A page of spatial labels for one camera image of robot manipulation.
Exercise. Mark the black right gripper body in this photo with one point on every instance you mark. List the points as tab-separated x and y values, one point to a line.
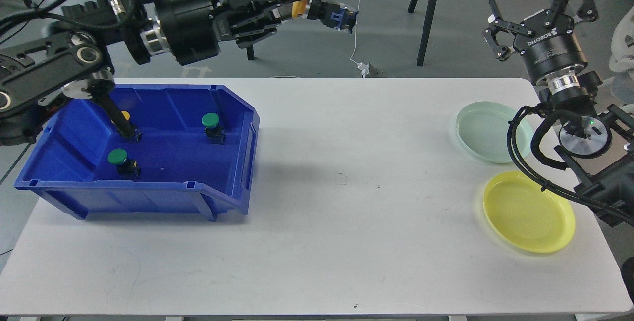
549	49

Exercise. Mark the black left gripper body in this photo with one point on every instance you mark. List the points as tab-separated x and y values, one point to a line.
191	30

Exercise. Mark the green push button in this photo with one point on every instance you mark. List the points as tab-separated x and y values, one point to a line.
213	128
127	167

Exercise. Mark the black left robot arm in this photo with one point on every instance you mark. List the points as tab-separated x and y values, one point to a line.
72	62

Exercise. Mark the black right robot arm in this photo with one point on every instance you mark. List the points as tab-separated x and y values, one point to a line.
597	147

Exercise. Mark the pale green plate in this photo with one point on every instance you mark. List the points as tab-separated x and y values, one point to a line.
481	130

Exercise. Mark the yellow plate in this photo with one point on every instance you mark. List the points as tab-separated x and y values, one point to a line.
524	216

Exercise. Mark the white office chair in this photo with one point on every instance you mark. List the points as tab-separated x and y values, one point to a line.
621	62

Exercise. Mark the black tripod legs right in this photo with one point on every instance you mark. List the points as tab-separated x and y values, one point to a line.
426	28

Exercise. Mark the blue plastic bin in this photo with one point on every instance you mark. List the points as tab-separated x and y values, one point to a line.
181	170

